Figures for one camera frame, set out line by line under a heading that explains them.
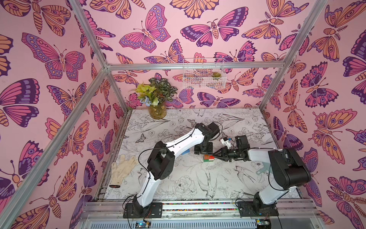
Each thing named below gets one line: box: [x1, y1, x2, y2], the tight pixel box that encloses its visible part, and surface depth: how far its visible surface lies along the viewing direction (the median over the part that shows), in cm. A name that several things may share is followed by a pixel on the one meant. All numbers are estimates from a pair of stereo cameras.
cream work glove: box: [109, 154, 139, 189], surface depth 89 cm
